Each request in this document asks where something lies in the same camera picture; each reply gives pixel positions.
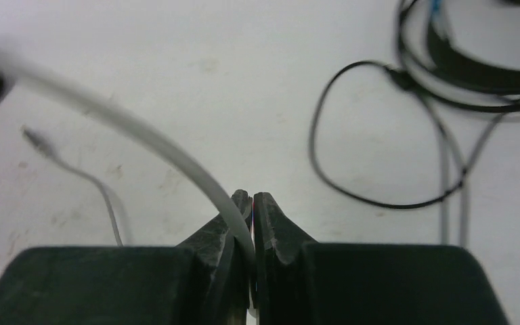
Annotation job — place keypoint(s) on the black blue headphones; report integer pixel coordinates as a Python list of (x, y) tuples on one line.
[(476, 44)]

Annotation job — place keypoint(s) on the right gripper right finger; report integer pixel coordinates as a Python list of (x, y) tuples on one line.
[(284, 275)]

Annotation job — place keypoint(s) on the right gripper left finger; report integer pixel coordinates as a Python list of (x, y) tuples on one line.
[(218, 289)]

